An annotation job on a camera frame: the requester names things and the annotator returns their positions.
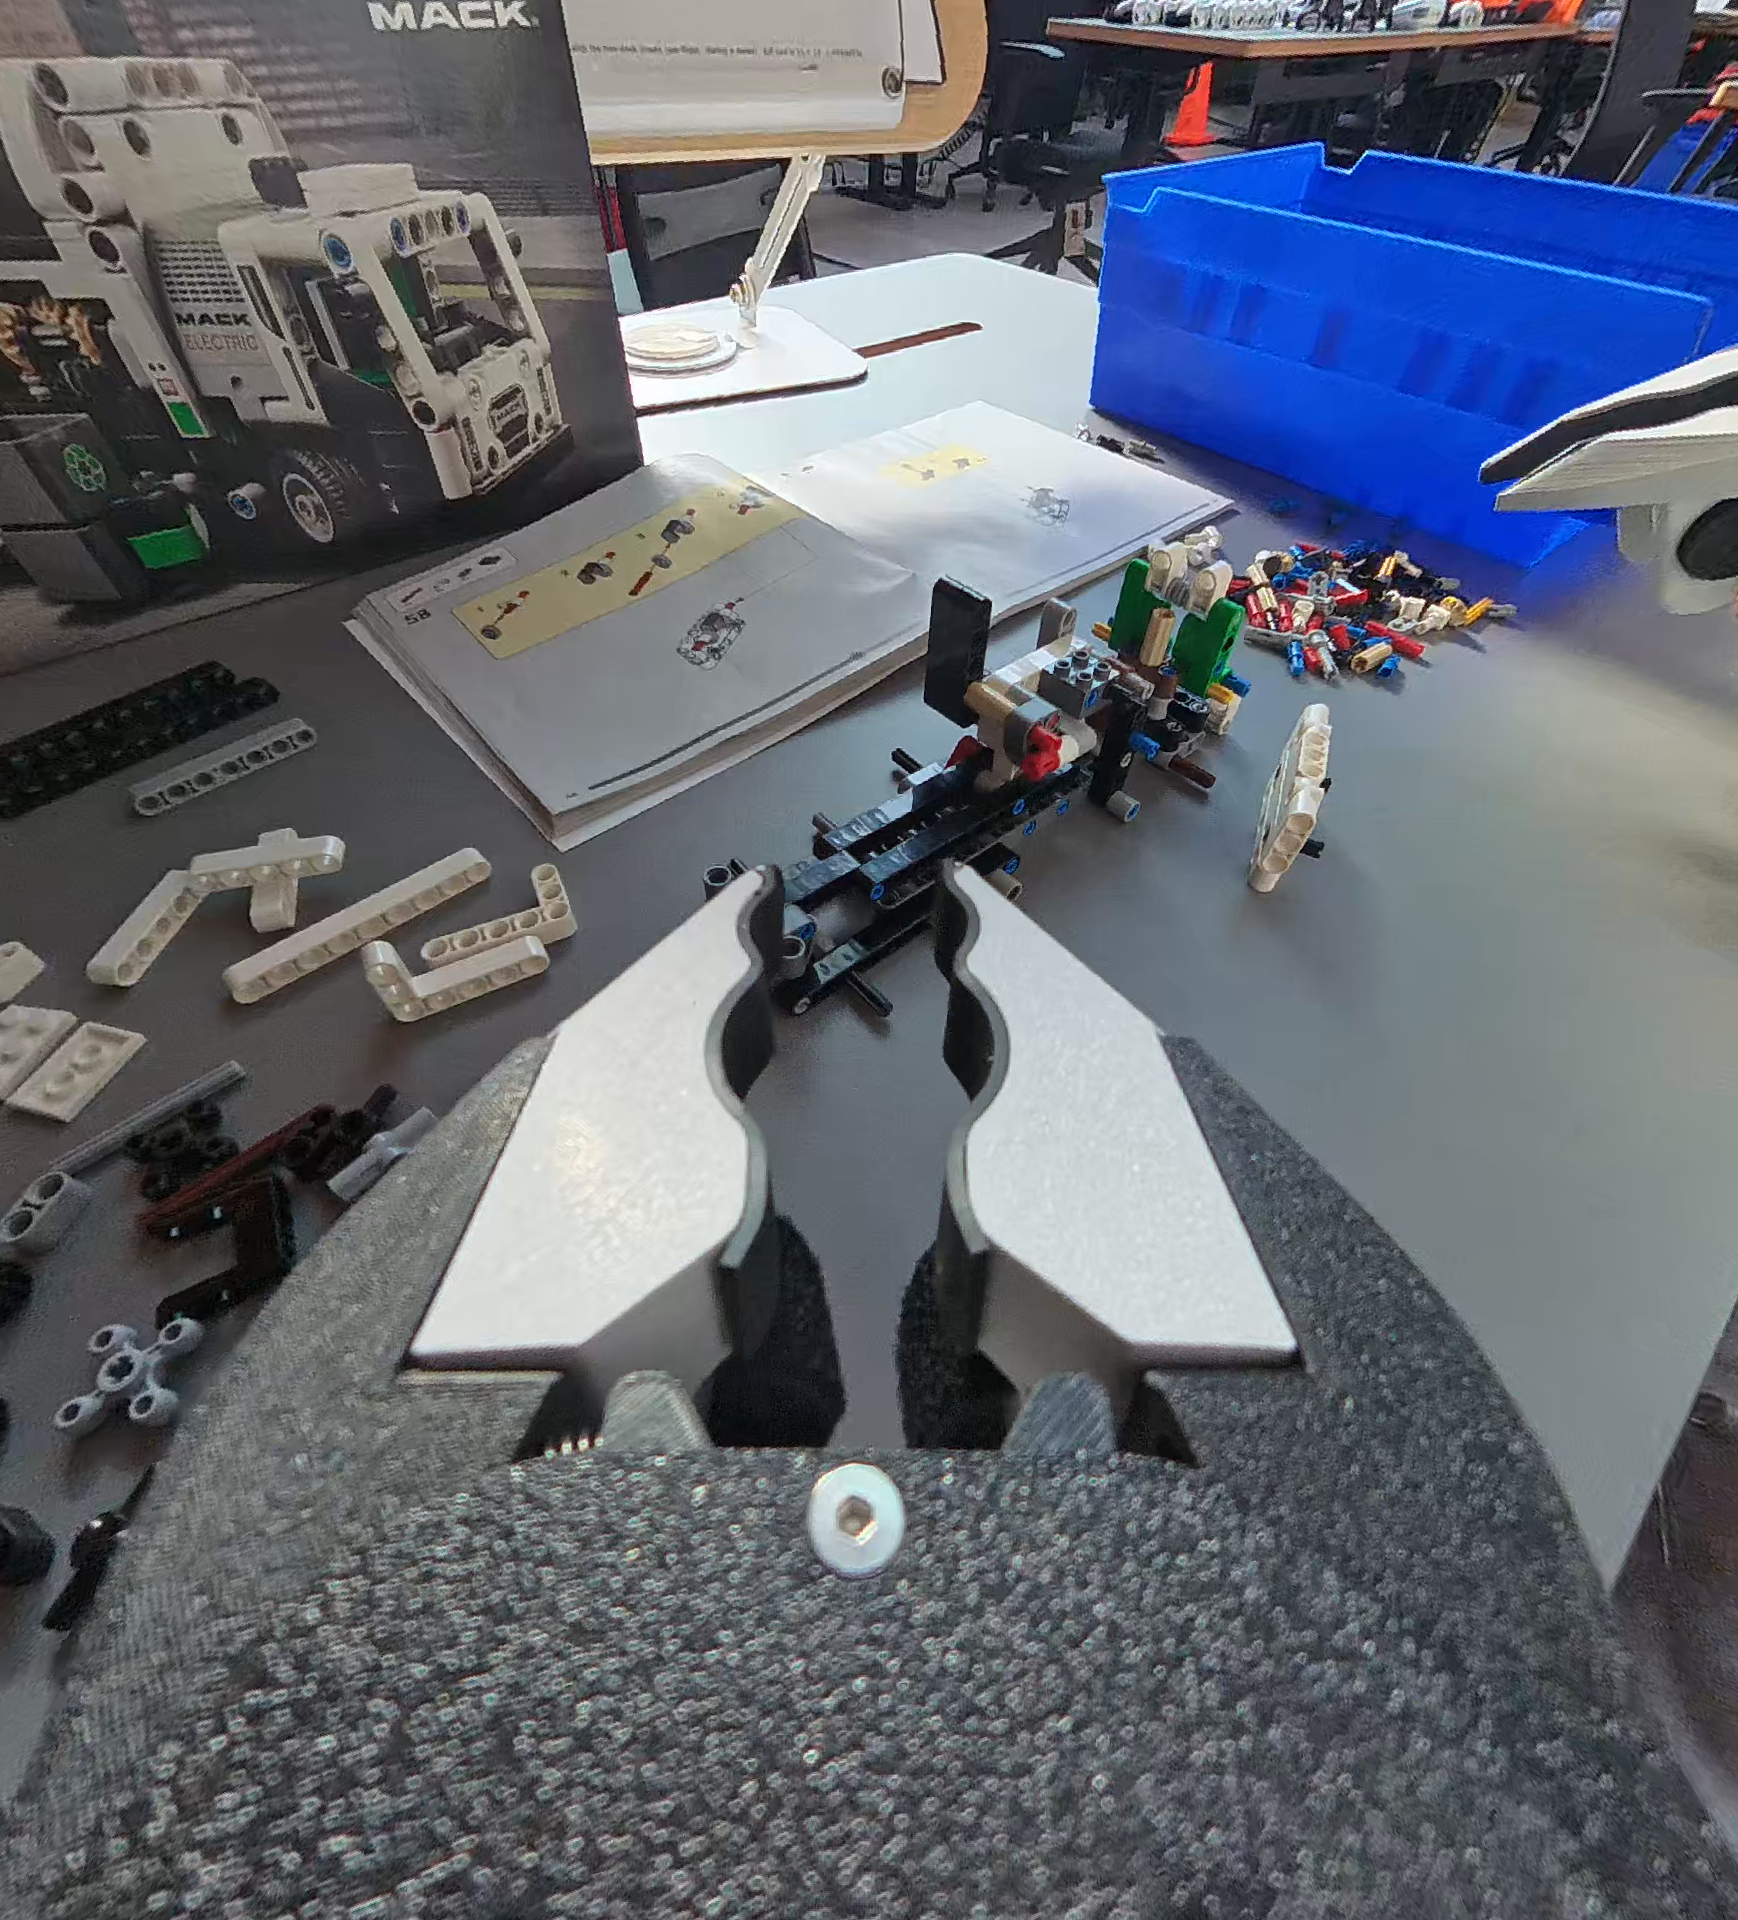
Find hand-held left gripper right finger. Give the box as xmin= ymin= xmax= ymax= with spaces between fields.
xmin=934 ymin=864 xmax=1299 ymax=1461

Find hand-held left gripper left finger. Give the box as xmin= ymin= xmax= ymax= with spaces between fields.
xmin=410 ymin=865 xmax=789 ymax=1461

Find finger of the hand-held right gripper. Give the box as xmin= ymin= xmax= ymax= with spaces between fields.
xmin=1477 ymin=317 xmax=1738 ymax=485
xmin=1496 ymin=396 xmax=1738 ymax=516

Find toy brick truck model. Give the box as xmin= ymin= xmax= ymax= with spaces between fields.
xmin=704 ymin=542 xmax=1254 ymax=1021

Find toy set box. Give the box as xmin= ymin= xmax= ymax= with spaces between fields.
xmin=0 ymin=0 xmax=646 ymax=701

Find grey toy axle connector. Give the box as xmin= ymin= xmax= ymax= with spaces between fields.
xmin=326 ymin=1107 xmax=440 ymax=1205

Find white l-shaped toy beam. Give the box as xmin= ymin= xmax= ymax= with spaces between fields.
xmin=360 ymin=929 xmax=554 ymax=1024
xmin=419 ymin=864 xmax=579 ymax=964

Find heap of small connector pins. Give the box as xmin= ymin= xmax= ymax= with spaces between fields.
xmin=1226 ymin=531 xmax=1520 ymax=685

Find blue plastic bin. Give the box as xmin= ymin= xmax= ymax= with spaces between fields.
xmin=1087 ymin=142 xmax=1738 ymax=569

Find long white toy beam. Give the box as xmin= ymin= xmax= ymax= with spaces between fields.
xmin=221 ymin=845 xmax=493 ymax=1005

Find heap of dark toy parts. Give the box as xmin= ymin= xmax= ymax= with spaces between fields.
xmin=121 ymin=1081 xmax=406 ymax=1326

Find white toy panel piece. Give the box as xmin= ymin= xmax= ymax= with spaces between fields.
xmin=1246 ymin=701 xmax=1333 ymax=896

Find white t-shaped toy beam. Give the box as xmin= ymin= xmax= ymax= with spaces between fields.
xmin=188 ymin=828 xmax=350 ymax=933

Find grey toy axle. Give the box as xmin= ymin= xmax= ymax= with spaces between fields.
xmin=49 ymin=1059 xmax=247 ymax=1182

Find grey cross-shaped toy part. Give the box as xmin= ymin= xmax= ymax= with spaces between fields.
xmin=52 ymin=1314 xmax=208 ymax=1431

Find white angled toy beam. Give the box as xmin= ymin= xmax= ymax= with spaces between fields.
xmin=85 ymin=864 xmax=235 ymax=989

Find wooden background table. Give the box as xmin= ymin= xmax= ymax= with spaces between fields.
xmin=1045 ymin=12 xmax=1585 ymax=151

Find white toy plate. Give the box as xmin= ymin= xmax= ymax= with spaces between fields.
xmin=0 ymin=1002 xmax=80 ymax=1101
xmin=4 ymin=1020 xmax=150 ymax=1123

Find grey toy beam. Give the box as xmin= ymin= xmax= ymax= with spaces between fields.
xmin=129 ymin=718 xmax=319 ymax=817

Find light grey toy connector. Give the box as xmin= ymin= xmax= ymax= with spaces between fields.
xmin=0 ymin=1169 xmax=96 ymax=1256

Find open instruction booklet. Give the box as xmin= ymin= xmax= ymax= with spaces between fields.
xmin=346 ymin=402 xmax=1238 ymax=852

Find black toy pin part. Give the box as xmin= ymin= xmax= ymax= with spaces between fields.
xmin=39 ymin=1464 xmax=157 ymax=1633

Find bundle of black toy beams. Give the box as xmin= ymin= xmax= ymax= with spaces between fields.
xmin=0 ymin=659 xmax=281 ymax=822

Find black office chair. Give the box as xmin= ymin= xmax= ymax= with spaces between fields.
xmin=944 ymin=0 xmax=1130 ymax=276

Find white desk lamp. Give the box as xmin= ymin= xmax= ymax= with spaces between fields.
xmin=620 ymin=150 xmax=871 ymax=416

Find wooden board with white sheet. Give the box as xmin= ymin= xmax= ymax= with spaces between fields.
xmin=560 ymin=0 xmax=991 ymax=163

